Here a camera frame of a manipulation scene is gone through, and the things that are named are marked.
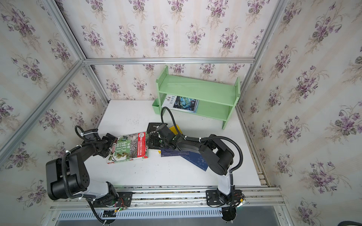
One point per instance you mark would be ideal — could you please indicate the aluminium mounting rail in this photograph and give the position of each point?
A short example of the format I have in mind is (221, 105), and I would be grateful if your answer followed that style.
(195, 197)

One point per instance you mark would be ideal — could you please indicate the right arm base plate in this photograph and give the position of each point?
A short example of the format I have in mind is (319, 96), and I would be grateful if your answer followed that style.
(215, 198)

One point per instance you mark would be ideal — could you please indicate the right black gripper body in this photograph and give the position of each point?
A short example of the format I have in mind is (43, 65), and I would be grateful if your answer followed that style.
(158, 135)

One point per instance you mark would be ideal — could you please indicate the yellow cartoon book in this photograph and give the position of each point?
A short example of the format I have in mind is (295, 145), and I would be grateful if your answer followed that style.
(175, 130)

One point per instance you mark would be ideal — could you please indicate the white slotted cable duct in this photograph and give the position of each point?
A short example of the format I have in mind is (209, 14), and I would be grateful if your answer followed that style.
(141, 214)

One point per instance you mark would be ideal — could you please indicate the dark blue hardcover book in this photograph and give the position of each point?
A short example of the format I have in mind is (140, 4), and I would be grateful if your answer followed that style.
(170, 153)

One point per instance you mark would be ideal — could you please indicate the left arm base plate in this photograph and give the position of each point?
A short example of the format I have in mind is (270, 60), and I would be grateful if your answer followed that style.
(122, 199)

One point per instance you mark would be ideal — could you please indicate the blue thin booklet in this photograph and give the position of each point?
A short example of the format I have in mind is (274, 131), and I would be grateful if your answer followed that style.
(197, 160)

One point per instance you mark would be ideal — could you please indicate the white blue swirl magazine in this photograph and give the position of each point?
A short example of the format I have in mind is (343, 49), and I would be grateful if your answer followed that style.
(179, 103)

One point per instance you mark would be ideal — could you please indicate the aluminium frame horizontal bar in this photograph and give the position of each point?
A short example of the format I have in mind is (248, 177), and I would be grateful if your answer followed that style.
(168, 60)

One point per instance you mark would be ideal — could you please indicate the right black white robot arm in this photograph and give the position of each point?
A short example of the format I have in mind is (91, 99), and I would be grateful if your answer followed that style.
(222, 154)

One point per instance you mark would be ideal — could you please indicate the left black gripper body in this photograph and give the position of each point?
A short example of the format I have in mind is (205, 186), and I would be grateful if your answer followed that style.
(104, 149)

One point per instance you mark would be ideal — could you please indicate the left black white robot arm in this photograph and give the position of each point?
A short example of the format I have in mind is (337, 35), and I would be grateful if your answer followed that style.
(67, 177)

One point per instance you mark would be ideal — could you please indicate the green wooden bookshelf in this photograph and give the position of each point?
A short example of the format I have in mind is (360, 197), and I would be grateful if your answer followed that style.
(216, 100)

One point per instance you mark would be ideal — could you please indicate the green red plant book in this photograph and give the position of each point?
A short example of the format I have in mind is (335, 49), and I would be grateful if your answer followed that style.
(129, 148)

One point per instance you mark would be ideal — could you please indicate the black book gold title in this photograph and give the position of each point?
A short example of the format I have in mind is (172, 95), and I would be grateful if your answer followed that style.
(152, 126)

